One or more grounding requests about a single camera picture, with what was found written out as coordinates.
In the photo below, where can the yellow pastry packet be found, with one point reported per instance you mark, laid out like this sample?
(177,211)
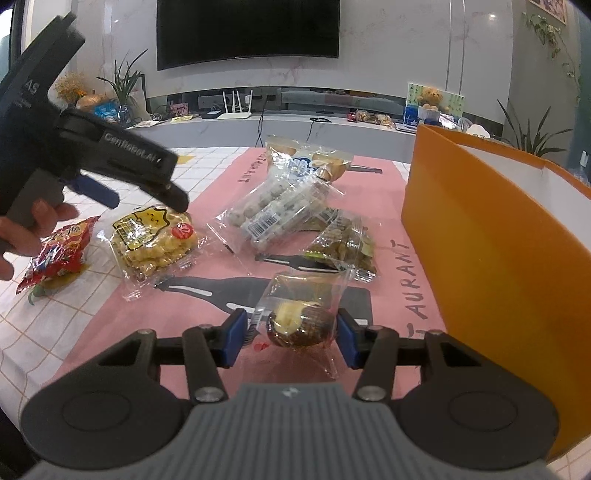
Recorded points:
(152,242)

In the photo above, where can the clear bag of white balls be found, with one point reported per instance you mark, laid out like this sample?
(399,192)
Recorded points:
(272,207)

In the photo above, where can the brown teddy bear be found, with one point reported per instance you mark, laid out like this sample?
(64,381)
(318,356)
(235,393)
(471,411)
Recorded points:
(429,98)

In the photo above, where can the white potato sticks bag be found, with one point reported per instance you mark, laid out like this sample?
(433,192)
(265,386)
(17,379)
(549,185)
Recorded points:
(300,166)

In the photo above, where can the pile of wrapped candies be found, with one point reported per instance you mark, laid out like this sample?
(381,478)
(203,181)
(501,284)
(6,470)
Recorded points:
(371,117)

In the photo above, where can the person's left hand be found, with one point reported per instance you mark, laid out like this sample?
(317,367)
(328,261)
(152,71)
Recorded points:
(46,221)

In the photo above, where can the red cartoon snack packet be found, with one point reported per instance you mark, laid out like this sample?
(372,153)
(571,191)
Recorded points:
(55,256)

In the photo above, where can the dried yellow flowers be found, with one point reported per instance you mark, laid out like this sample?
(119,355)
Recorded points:
(69,87)

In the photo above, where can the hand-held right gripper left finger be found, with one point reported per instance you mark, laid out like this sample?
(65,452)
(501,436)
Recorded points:
(233,339)

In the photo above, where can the green plant in glass vase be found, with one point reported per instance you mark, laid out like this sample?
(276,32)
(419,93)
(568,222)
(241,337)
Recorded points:
(122,87)

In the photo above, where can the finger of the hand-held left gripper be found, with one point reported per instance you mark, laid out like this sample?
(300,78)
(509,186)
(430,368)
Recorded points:
(173,196)
(97,191)

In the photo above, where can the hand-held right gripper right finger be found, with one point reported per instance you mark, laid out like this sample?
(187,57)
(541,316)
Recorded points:
(348,341)

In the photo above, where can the grey stone television console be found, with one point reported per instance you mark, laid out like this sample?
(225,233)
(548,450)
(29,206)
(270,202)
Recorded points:
(286,129)

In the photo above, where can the wall picture frame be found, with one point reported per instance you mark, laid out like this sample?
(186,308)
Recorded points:
(549,8)

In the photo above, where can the pink bottle print mat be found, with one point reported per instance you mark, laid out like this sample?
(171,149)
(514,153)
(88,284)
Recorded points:
(115,327)

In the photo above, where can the black television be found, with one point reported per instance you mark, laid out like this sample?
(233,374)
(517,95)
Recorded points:
(249,32)

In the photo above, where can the hanging vine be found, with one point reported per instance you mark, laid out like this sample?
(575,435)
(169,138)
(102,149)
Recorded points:
(549,32)

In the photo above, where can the black set-top box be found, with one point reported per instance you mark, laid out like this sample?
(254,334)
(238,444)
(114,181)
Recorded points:
(211,115)

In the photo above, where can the orange cardboard box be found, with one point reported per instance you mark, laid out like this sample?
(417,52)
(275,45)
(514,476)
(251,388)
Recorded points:
(485,254)

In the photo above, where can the clear packet with brown cake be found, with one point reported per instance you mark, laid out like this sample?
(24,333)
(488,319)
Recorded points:
(295,323)

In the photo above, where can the white router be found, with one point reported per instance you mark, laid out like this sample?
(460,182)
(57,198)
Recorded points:
(235,113)

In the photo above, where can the white round device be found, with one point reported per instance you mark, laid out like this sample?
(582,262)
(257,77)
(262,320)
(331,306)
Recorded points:
(480,130)

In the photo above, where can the blue packet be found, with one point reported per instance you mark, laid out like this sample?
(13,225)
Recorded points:
(105,111)

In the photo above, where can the white checked lemon tablecloth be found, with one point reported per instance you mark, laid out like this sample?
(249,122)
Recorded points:
(18,332)

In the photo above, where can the green picture card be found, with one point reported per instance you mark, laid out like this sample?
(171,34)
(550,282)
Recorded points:
(455,101)

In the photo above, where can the potted plant with long leaves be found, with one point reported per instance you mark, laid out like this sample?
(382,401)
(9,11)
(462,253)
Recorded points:
(531,134)

